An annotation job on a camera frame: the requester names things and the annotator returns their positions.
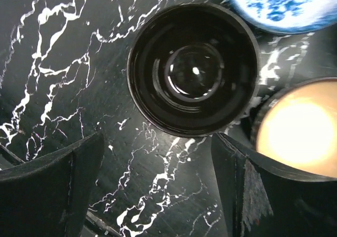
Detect black glossy bowl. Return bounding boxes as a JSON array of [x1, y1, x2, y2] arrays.
[[126, 3, 260, 137]]

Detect brown bowl cream interior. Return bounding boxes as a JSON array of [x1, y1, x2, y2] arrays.
[[251, 77, 336, 178]]

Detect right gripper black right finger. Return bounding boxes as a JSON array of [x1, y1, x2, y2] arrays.
[[211, 133, 336, 236]]

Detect blue white patterned bowl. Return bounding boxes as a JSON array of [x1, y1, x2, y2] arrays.
[[229, 0, 336, 34]]

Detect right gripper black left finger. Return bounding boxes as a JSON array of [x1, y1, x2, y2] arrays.
[[1, 133, 104, 236]]

